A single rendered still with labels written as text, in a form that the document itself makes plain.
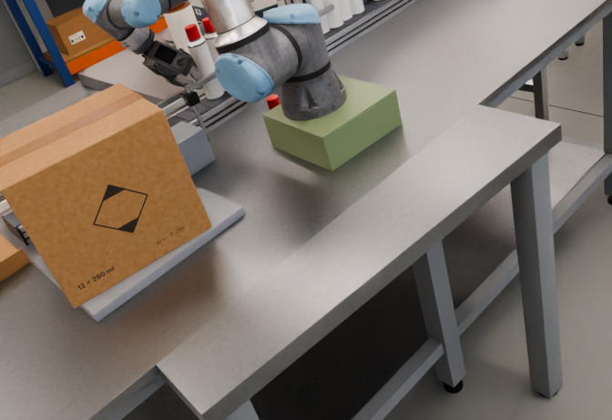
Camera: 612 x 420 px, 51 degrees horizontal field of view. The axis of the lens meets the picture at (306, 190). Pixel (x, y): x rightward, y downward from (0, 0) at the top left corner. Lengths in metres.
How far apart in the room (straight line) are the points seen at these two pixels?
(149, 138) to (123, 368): 0.40
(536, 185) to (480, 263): 0.60
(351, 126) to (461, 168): 0.25
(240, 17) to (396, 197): 0.46
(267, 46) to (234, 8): 0.09
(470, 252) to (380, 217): 0.85
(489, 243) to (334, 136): 0.85
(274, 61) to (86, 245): 0.50
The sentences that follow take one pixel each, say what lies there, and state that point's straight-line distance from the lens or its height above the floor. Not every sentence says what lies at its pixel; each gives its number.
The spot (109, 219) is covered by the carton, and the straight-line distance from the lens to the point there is 1.21.
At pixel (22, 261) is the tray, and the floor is 0.85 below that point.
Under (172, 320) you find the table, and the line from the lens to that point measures 1.16.
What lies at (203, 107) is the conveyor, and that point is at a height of 0.88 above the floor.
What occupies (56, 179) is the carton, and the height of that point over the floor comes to 1.09.
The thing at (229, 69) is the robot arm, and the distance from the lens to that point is 1.29.
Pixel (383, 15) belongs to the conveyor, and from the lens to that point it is 2.14.
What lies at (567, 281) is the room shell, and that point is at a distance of 2.25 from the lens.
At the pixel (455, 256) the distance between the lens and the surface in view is 2.03.
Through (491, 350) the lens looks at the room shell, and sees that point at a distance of 2.06.
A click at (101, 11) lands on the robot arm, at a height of 1.22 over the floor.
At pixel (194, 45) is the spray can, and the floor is 1.04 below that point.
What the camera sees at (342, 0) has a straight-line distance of 2.05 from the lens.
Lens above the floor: 1.54
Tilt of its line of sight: 32 degrees down
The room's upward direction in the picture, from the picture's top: 17 degrees counter-clockwise
